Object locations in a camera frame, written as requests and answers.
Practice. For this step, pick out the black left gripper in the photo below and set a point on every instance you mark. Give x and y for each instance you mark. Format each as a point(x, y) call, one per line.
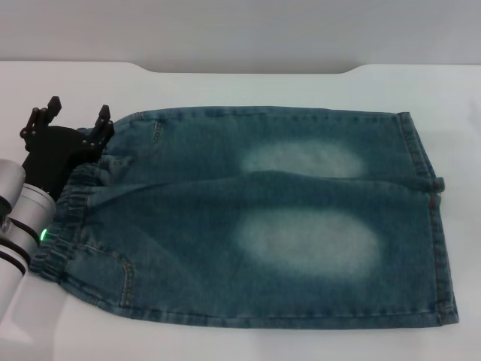
point(52, 154)

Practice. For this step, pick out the blue denim shorts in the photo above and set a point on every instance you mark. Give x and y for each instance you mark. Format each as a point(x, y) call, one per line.
point(210, 225)

